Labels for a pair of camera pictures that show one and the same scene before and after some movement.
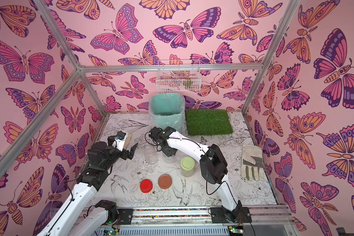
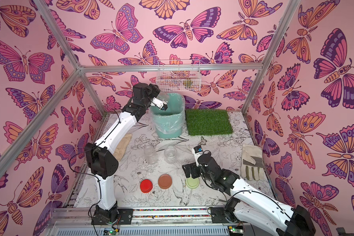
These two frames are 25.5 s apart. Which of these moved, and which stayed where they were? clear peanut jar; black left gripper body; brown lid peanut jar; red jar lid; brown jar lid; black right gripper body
Moved: black right gripper body; black left gripper body
Stayed: clear peanut jar; brown jar lid; brown lid peanut jar; red jar lid
